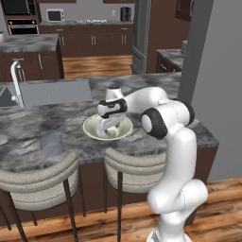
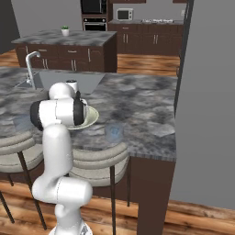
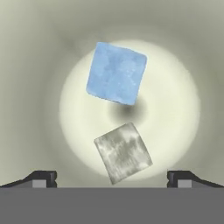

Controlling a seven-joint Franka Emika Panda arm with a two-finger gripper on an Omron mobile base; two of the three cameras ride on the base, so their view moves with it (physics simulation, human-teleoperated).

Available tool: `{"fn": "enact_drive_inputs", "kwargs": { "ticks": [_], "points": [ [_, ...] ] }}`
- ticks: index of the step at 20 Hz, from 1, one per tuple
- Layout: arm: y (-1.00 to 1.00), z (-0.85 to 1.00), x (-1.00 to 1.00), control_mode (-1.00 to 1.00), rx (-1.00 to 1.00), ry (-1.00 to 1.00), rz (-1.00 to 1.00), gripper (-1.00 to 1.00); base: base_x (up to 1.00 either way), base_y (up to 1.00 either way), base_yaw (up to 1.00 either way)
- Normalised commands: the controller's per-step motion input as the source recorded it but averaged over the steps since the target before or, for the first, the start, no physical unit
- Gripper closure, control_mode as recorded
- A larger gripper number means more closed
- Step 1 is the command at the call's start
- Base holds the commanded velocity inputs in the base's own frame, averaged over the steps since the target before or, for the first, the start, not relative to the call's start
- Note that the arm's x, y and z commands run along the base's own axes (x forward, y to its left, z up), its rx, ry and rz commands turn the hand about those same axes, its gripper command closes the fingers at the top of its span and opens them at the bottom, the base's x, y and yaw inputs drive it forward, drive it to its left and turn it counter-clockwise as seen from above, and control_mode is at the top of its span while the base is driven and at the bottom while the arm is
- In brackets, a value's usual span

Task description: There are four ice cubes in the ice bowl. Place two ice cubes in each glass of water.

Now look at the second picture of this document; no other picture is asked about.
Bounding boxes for silver sink tap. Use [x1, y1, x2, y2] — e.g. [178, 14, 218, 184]
[25, 50, 42, 90]

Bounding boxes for beige cushioned bar stool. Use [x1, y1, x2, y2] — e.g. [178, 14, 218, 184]
[0, 130, 49, 231]
[68, 141, 131, 235]

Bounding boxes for pale green ice bowl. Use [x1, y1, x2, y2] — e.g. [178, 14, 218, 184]
[67, 105, 100, 131]

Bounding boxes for dark brown counter cabinet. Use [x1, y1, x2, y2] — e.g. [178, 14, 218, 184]
[0, 155, 177, 235]

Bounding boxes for white microwave oven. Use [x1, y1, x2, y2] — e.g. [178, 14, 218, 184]
[116, 7, 135, 22]

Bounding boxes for grey steel sink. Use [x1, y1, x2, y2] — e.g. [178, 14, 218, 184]
[14, 70, 106, 95]

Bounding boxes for dark brown cupboard run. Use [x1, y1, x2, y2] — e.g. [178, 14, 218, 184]
[107, 19, 185, 57]

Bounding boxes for clear glass of water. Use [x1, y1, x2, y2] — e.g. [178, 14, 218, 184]
[104, 122, 126, 144]

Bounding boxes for green plant in white pot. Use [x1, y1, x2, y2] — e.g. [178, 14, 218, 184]
[61, 25, 71, 38]

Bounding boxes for dark brown wall cupboards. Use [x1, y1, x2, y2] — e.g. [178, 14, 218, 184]
[108, 0, 147, 5]

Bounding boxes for dark brown tall oven cabinet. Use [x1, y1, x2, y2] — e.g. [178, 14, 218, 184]
[80, 0, 114, 32]

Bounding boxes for silver hob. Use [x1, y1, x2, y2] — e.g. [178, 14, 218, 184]
[141, 17, 174, 25]

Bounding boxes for dark brown kitchen island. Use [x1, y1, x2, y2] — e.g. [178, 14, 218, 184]
[11, 28, 119, 73]

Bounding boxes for black built-in oven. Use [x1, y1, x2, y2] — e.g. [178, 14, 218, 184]
[83, 17, 108, 32]

